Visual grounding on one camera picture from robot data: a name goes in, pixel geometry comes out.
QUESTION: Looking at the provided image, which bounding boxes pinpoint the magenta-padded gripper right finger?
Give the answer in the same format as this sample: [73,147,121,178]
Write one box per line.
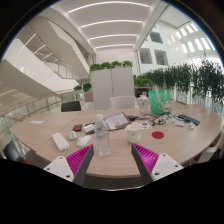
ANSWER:
[130,143,185,185]

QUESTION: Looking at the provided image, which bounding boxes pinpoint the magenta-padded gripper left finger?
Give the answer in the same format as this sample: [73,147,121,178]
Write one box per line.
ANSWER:
[43,143,95,187]

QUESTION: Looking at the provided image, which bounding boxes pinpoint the clear plastic water bottle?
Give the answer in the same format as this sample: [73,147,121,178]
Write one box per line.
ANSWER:
[94,113,112,157]

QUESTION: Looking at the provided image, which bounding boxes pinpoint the white computer mouse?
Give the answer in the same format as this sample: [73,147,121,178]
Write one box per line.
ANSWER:
[76,134,92,148]

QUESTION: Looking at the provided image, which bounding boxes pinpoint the small white charger block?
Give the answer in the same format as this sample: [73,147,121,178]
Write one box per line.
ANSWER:
[68,130,78,141]

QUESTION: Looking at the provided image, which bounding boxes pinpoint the flat round red coaster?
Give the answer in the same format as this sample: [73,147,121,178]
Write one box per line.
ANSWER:
[151,130,165,140]

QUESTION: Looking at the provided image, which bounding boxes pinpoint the white power strip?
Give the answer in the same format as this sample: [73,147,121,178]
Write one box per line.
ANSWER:
[51,132,71,152]

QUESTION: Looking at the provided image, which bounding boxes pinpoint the white paper cup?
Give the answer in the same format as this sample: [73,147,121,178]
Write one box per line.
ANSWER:
[124,123,144,144]

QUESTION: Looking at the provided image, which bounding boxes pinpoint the colourful sticker sheet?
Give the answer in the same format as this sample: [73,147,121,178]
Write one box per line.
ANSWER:
[135,119,153,131]

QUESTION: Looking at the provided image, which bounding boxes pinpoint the brown notebook with papers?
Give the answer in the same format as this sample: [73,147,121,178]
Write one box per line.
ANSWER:
[103,112,132,132]

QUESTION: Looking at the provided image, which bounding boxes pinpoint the clear tumbler with lid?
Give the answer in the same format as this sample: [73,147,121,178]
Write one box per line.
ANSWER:
[137,93,149,118]

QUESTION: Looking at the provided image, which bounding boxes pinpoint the black chair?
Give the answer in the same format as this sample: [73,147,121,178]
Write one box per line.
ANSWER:
[60,100,82,113]

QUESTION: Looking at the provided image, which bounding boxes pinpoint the white paper slip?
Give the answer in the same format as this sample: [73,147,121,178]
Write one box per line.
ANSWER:
[29,119,45,126]

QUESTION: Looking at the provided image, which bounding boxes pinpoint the green tote bag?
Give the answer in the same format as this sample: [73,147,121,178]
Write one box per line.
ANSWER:
[147,89,172,116]

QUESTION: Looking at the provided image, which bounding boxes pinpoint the white chair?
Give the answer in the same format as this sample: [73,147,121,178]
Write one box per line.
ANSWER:
[110,95,138,110]

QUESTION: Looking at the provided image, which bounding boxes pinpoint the small potted plant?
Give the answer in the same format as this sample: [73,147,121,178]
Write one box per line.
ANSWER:
[73,83,93,102]

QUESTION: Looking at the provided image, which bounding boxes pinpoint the white cabinet with plants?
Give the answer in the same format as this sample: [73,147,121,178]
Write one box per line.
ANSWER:
[89,60,136,111]

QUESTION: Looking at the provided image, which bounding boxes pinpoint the green plant hedge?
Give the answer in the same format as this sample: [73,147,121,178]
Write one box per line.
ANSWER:
[134,59,224,104]

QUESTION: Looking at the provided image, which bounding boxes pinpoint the ceiling light strips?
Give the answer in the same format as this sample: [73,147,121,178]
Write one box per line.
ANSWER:
[67,0,150,50]

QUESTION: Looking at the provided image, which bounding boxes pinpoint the black cable tangle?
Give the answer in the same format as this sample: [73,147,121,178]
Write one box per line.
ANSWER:
[143,112,178,126]

